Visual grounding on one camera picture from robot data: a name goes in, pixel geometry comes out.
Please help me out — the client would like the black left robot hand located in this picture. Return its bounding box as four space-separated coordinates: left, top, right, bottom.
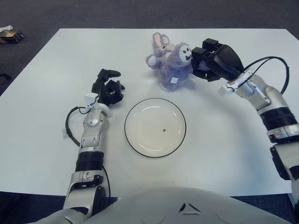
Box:
91 69 126 105

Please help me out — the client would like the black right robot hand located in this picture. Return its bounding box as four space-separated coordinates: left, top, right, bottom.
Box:
191 38 245 82

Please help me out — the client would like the purple plush rabbit doll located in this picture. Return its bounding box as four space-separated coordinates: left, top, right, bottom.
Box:
146 32 206 91

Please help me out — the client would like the white plate with black rim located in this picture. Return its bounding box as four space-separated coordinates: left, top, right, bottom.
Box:
124 98 187 159

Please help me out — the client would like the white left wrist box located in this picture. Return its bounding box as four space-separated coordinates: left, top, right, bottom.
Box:
84 92 99 110

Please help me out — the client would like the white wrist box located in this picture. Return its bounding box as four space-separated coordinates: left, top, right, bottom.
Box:
218 84 234 98
84 92 99 110

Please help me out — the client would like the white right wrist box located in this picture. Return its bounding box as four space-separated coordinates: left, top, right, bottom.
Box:
218 84 234 98

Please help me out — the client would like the brown box on floor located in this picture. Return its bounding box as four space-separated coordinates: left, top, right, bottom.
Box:
0 29 25 44

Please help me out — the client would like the light grey robot torso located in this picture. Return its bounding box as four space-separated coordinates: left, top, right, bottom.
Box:
42 186 299 224

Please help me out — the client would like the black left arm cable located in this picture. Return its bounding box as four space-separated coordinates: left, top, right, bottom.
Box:
65 106 91 147

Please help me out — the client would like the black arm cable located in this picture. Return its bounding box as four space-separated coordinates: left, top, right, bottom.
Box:
65 106 91 147
242 56 290 95

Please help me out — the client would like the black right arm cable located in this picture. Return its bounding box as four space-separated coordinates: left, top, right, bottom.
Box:
242 56 290 95

